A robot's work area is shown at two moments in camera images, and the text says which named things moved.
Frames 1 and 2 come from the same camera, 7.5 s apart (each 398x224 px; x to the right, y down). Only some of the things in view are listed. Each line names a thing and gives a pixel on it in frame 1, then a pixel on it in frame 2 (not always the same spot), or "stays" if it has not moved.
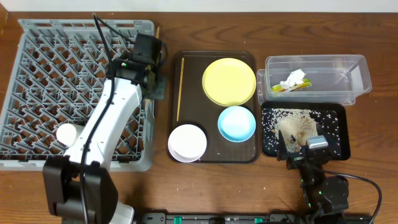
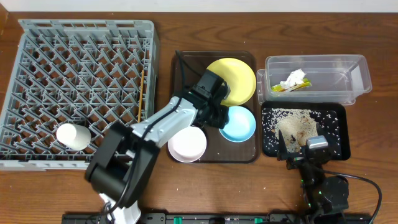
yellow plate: (229, 82) stays
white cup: (67, 134) stays
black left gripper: (156, 86) → (216, 116)
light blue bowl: (236, 124) stays
